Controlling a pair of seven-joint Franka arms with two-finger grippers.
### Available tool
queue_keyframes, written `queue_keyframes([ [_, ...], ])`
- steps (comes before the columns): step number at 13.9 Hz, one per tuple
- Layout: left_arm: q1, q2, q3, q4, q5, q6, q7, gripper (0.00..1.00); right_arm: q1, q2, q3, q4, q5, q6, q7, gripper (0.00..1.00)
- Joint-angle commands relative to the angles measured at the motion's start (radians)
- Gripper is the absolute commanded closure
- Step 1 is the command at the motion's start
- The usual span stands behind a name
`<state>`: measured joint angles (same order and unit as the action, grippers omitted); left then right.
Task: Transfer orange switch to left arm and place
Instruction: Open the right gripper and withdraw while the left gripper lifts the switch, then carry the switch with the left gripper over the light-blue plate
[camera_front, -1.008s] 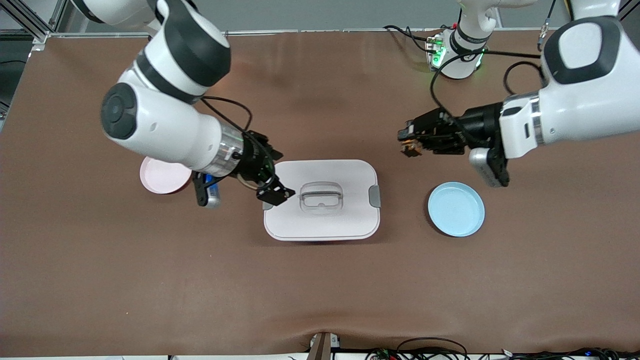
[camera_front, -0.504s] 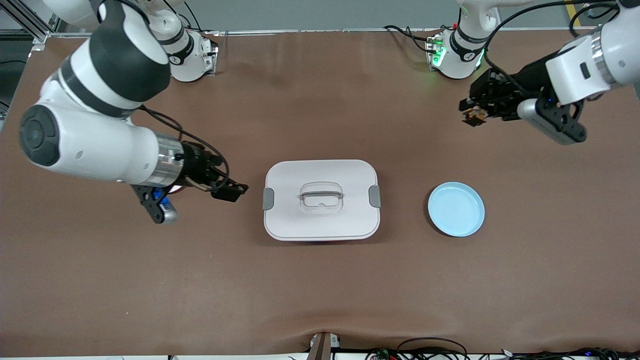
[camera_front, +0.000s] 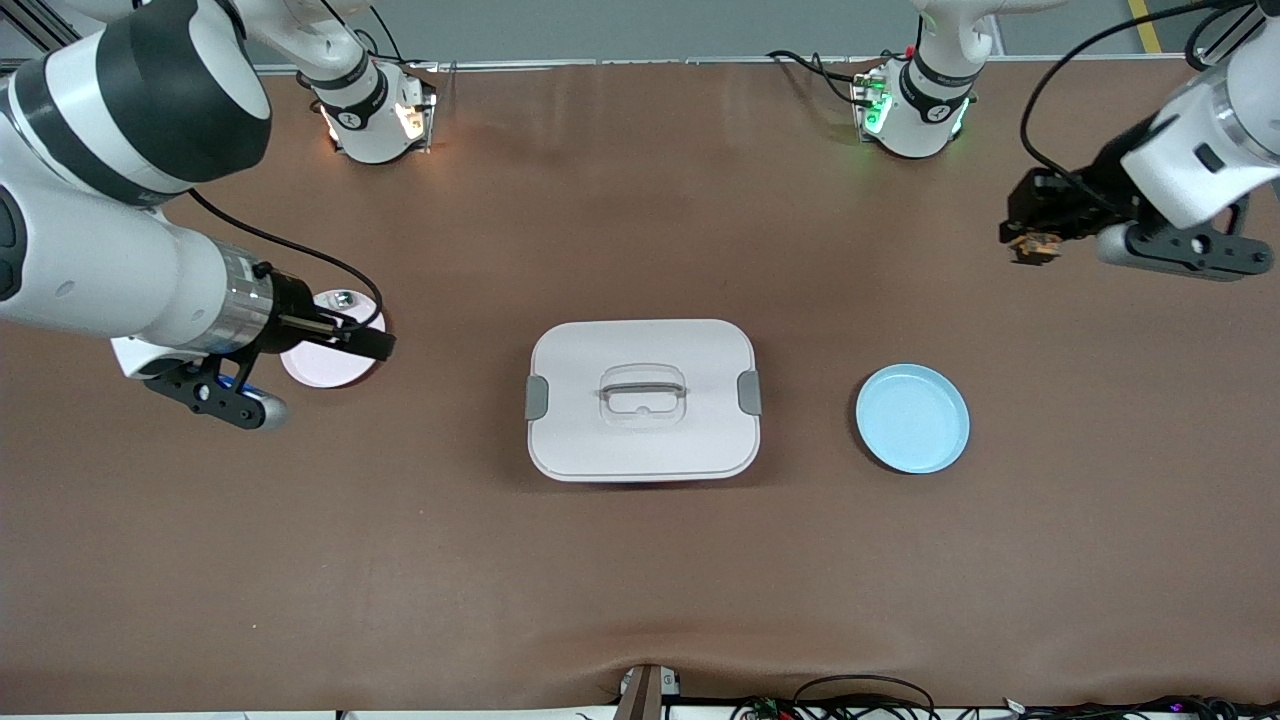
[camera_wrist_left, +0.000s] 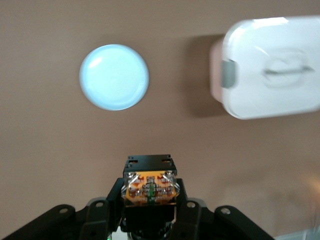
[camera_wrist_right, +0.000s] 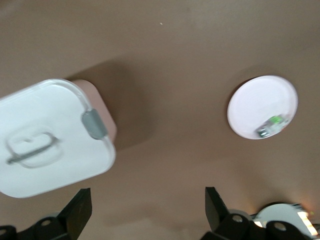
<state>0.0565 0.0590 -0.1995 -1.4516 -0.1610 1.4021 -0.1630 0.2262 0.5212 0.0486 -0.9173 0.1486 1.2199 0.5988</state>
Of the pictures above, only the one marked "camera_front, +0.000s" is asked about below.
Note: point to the brown table cover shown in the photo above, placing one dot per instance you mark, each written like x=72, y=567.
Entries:
x=640, y=580

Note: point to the pink storage box white lid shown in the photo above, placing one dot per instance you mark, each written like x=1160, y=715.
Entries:
x=640, y=440

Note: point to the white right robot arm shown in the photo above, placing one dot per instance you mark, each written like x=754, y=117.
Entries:
x=100, y=270

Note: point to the pink round plate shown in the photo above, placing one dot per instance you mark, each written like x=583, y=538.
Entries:
x=320, y=368

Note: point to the aluminium frame post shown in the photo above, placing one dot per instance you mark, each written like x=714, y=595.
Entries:
x=40, y=25

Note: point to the white green switch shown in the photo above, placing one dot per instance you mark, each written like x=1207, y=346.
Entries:
x=345, y=298

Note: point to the metal table edge bracket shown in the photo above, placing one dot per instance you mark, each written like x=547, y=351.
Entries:
x=645, y=695

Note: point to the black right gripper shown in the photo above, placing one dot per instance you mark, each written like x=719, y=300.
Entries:
x=289, y=312

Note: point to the light blue round plate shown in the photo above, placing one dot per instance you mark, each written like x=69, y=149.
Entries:
x=912, y=420

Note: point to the aluminium table edge rail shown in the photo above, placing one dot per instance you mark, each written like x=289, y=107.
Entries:
x=650, y=61

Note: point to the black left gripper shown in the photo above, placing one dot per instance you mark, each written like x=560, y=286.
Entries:
x=1098, y=183

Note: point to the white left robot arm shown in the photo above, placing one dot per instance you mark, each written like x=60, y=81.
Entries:
x=1190, y=160

